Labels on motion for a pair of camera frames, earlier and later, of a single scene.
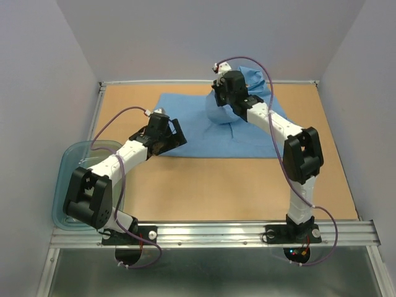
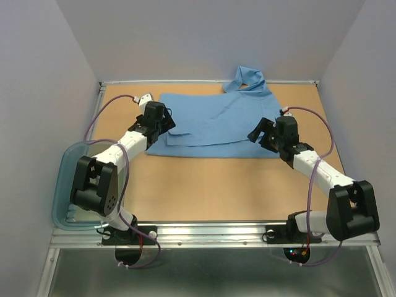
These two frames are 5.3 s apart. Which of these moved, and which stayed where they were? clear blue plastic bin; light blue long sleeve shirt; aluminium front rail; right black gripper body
Moved: right black gripper body
Stayed: aluminium front rail; clear blue plastic bin; light blue long sleeve shirt
